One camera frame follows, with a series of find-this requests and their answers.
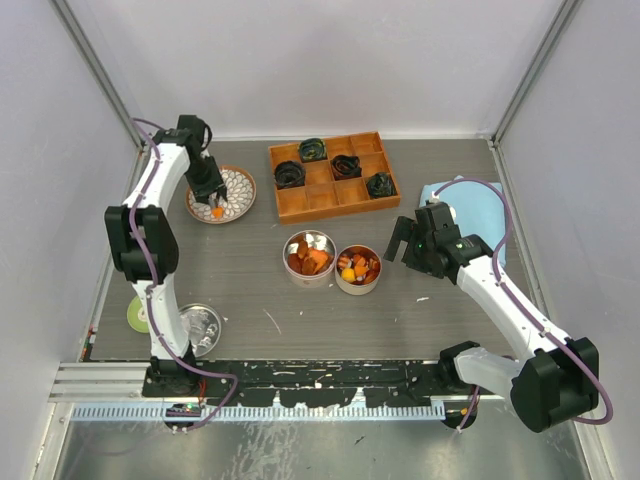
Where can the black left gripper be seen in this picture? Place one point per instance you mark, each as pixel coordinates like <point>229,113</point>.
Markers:
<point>213,185</point>

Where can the dark seaweed roll right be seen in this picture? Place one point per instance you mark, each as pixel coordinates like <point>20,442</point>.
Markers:
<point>381,185</point>

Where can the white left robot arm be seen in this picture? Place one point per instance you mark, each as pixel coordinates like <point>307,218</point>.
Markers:
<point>142,243</point>

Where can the red sausage piece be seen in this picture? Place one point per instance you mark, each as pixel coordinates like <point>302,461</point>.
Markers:
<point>373,271</point>

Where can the aluminium frame rail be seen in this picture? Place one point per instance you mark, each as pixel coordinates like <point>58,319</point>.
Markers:
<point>98,382</point>

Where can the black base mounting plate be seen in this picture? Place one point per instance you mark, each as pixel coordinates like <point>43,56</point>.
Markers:
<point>311,383</point>

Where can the orange shrimp piece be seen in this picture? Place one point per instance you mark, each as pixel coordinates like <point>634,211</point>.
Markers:
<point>315,261</point>

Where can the short pink lunch tin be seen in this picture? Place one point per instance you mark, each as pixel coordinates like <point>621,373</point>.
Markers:
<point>356,289</point>

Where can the wooden compartment tray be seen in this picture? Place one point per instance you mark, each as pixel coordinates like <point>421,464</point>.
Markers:
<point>323,195</point>

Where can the white slotted cable duct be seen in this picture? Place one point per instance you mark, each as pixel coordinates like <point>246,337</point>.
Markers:
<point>166,411</point>

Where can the tall pink lunch tin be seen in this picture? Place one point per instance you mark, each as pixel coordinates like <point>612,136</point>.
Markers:
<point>315,239</point>

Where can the dark seaweed roll centre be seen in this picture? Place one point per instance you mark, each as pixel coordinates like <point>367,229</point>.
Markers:
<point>346,167</point>

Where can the brown fried cutlet piece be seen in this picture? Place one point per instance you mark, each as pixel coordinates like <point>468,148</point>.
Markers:
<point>302,249</point>

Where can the dark seaweed roll back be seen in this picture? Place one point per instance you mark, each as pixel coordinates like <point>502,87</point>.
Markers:
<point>312,149</point>

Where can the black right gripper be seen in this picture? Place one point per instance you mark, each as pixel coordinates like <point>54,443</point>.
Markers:
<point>406,230</point>

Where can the round metal lid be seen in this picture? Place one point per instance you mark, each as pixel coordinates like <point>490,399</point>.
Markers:
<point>203,326</point>

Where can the green object behind lid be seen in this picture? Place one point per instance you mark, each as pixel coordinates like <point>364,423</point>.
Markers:
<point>136,316</point>

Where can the folded light blue cloth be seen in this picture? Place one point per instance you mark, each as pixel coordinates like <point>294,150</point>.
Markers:
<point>479,211</point>

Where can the brown patterned food plate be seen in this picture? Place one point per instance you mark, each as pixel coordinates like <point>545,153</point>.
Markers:
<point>240,196</point>

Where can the brown meat piece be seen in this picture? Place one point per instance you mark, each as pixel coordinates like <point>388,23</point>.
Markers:
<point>295,263</point>

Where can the orange heart carrot piece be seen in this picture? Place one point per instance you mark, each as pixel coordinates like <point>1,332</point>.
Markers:
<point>217,212</point>

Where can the striped bacon cube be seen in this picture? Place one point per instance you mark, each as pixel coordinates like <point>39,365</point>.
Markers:
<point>344,261</point>

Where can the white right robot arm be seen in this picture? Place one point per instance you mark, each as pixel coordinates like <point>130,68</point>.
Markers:
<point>552,379</point>

